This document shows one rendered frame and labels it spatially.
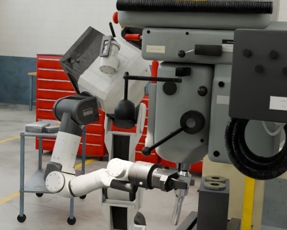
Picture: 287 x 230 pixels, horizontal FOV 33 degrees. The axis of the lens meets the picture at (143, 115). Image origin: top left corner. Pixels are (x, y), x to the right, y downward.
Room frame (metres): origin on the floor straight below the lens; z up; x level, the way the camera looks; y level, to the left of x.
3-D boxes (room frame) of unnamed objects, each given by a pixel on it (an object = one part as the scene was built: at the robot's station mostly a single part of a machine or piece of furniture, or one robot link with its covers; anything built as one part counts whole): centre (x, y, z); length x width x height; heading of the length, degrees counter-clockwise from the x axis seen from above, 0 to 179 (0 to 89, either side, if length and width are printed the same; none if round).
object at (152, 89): (1.61, -0.04, 1.45); 0.04 x 0.04 x 0.21; 70
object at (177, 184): (1.54, -0.12, 1.23); 0.06 x 0.02 x 0.03; 60
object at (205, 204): (1.99, -0.31, 1.03); 0.22 x 0.12 x 0.20; 171
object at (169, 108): (1.57, -0.14, 1.47); 0.21 x 0.19 x 0.32; 160
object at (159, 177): (1.62, -0.06, 1.23); 0.13 x 0.12 x 0.10; 150
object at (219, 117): (1.50, -0.32, 1.47); 0.24 x 0.19 x 0.26; 160
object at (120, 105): (1.61, 0.06, 1.46); 0.07 x 0.07 x 0.06
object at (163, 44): (1.56, -0.18, 1.68); 0.34 x 0.24 x 0.10; 70
